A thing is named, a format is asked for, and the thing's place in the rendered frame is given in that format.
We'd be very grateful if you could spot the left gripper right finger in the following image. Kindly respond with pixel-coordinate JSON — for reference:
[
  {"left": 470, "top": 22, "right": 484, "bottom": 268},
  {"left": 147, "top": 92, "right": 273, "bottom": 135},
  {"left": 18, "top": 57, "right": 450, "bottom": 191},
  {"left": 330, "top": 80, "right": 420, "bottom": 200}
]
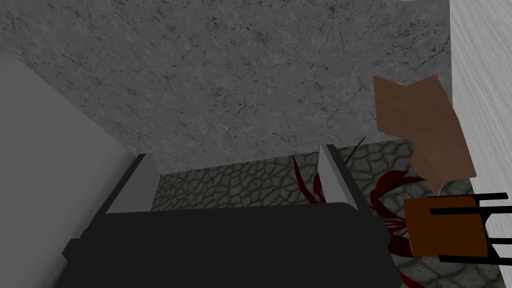
[{"left": 317, "top": 143, "right": 371, "bottom": 212}]

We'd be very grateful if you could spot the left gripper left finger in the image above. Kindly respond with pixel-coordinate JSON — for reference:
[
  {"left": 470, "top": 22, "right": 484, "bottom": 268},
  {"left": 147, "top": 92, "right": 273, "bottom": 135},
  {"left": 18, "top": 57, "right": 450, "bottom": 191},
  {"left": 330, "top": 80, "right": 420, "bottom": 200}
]
[{"left": 104, "top": 153, "right": 161, "bottom": 215}]

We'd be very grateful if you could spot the brown stool with black legs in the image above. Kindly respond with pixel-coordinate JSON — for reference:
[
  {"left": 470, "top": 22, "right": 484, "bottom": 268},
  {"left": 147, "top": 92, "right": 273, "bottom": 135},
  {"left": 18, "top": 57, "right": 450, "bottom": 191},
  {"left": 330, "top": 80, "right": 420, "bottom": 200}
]
[{"left": 403, "top": 192, "right": 512, "bottom": 266}]

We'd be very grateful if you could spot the light brown cardboard box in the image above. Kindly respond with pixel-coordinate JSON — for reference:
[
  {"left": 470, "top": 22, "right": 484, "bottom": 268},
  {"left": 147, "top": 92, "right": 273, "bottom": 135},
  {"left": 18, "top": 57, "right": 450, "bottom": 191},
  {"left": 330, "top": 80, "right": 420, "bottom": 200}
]
[{"left": 372, "top": 73, "right": 478, "bottom": 196}]

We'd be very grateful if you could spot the dark red leafy plant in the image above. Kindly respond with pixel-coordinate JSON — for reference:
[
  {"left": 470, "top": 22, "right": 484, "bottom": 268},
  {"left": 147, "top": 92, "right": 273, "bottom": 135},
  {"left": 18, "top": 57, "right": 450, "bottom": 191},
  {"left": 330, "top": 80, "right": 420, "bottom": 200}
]
[{"left": 291, "top": 135, "right": 430, "bottom": 288}]

